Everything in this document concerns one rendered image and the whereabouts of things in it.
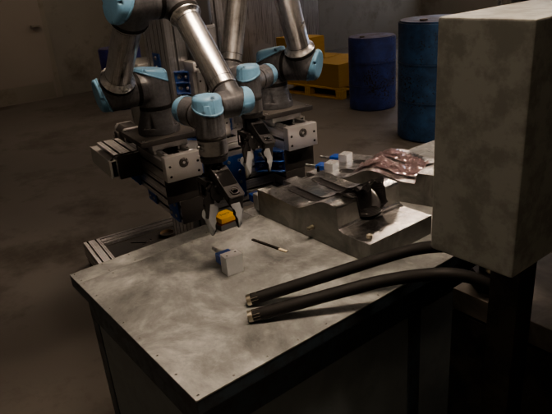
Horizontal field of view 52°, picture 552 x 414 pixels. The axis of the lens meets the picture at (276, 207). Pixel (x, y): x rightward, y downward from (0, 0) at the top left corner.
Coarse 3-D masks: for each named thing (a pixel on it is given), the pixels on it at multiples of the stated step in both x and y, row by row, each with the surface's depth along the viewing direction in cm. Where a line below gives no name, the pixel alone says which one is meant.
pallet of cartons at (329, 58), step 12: (312, 36) 721; (324, 60) 718; (336, 60) 711; (324, 72) 700; (336, 72) 686; (348, 72) 695; (288, 84) 749; (300, 84) 734; (312, 84) 722; (324, 84) 706; (336, 84) 692; (348, 84) 700; (324, 96) 710; (336, 96) 697
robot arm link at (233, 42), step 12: (228, 0) 192; (240, 0) 192; (228, 12) 192; (240, 12) 192; (228, 24) 192; (240, 24) 192; (228, 36) 192; (240, 36) 193; (228, 48) 192; (240, 48) 193; (228, 60) 192; (240, 60) 194
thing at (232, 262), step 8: (216, 248) 163; (216, 256) 158; (224, 256) 153; (232, 256) 153; (240, 256) 154; (224, 264) 154; (232, 264) 154; (240, 264) 155; (224, 272) 155; (232, 272) 154
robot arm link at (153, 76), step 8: (136, 72) 196; (144, 72) 195; (152, 72) 195; (160, 72) 197; (136, 80) 194; (144, 80) 195; (152, 80) 196; (160, 80) 198; (168, 80) 202; (144, 88) 195; (152, 88) 197; (160, 88) 198; (168, 88) 202; (144, 96) 196; (152, 96) 198; (160, 96) 199; (168, 96) 202; (144, 104) 200; (152, 104) 199; (160, 104) 200
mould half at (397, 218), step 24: (264, 192) 185; (288, 192) 184; (312, 192) 183; (336, 192) 181; (264, 216) 189; (288, 216) 178; (312, 216) 168; (336, 216) 159; (384, 216) 168; (408, 216) 166; (336, 240) 163; (360, 240) 155; (384, 240) 155; (408, 240) 162
